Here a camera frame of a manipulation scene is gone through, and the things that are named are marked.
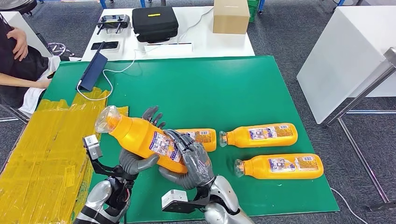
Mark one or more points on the person's right hand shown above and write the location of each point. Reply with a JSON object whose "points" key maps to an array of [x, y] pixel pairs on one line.
{"points": [[45, 83]]}

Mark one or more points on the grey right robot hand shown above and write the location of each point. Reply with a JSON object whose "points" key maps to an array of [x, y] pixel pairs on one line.
{"points": [[198, 167]]}

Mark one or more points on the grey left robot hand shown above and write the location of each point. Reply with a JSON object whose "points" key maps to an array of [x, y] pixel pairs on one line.
{"points": [[133, 162]]}

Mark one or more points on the person's left hand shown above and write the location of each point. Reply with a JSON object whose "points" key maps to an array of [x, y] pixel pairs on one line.
{"points": [[20, 44]]}

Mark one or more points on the orange detergent bottle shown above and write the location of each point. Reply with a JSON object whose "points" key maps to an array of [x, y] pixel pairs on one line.
{"points": [[207, 142], [136, 136], [287, 173], [263, 140]]}

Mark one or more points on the person's right forearm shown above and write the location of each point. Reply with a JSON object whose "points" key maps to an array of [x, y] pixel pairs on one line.
{"points": [[18, 81]]}

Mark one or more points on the white table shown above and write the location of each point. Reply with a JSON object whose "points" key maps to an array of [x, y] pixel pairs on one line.
{"points": [[340, 61], [216, 46], [34, 43]]}

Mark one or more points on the white cloth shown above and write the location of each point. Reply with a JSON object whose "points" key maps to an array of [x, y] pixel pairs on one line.
{"points": [[31, 99]]}

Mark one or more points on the person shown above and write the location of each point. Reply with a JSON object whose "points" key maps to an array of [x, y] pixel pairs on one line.
{"points": [[12, 71]]}

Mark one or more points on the black chair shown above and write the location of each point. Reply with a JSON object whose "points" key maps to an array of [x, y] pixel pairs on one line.
{"points": [[18, 6]]}

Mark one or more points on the metal chair legs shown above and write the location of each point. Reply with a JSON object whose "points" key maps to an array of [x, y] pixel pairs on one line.
{"points": [[15, 112]]}

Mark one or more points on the dark blue tablet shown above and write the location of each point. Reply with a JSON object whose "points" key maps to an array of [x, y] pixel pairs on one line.
{"points": [[92, 72]]}

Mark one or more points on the black phone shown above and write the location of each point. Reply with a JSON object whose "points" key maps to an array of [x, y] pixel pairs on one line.
{"points": [[108, 45]]}

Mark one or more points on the green table mat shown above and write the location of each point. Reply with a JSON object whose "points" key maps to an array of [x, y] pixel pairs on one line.
{"points": [[216, 92]]}

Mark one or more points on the yellow taped sheet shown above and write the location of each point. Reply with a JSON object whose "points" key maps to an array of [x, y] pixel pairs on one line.
{"points": [[37, 160]]}

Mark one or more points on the black remote controller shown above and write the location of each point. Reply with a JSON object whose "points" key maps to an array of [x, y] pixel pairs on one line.
{"points": [[113, 22]]}

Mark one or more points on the black carry case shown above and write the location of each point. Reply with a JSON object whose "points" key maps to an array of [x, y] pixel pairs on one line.
{"points": [[154, 26]]}

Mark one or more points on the cardboard box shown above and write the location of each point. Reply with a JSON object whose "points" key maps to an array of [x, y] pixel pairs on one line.
{"points": [[230, 18]]}

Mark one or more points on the green crates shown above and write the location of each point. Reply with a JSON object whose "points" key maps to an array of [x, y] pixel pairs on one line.
{"points": [[253, 12]]}

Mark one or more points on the blue metal rack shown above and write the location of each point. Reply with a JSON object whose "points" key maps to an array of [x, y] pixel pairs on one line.
{"points": [[261, 6]]}

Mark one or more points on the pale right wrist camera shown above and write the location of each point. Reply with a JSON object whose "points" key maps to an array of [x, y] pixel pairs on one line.
{"points": [[173, 198]]}

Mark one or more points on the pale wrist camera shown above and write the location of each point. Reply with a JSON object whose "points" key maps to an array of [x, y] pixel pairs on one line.
{"points": [[173, 198], [92, 146]]}

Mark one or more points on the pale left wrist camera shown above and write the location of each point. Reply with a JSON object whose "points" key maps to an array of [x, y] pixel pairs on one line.
{"points": [[92, 146]]}

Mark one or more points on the metal stand frame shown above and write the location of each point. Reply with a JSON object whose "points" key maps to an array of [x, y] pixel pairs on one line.
{"points": [[362, 95]]}

